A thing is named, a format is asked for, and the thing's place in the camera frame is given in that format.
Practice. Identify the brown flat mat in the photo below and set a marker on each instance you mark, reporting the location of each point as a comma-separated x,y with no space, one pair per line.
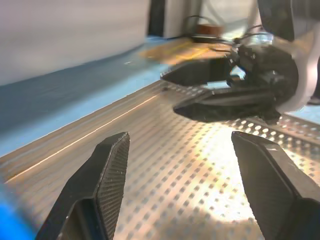
162,51

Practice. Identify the perforated steel tray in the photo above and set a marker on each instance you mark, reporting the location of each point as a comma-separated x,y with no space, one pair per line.
162,162

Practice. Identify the blue plastic table cover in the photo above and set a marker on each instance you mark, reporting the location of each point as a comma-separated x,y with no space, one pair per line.
50,100

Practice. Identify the blue compartment tray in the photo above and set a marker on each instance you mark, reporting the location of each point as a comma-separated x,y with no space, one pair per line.
12,220

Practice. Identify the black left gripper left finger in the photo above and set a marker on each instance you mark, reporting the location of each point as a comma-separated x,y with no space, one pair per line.
100,190

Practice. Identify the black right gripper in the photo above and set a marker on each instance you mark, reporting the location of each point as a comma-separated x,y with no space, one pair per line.
270,72

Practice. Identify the dark upright post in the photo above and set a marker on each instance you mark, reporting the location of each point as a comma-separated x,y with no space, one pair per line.
156,17

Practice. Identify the brown round object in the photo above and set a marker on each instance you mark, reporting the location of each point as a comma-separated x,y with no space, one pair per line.
208,28

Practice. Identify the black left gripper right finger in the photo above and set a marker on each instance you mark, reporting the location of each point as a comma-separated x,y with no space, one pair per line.
275,190

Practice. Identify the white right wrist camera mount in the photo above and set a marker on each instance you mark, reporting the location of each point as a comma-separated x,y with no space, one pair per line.
307,62

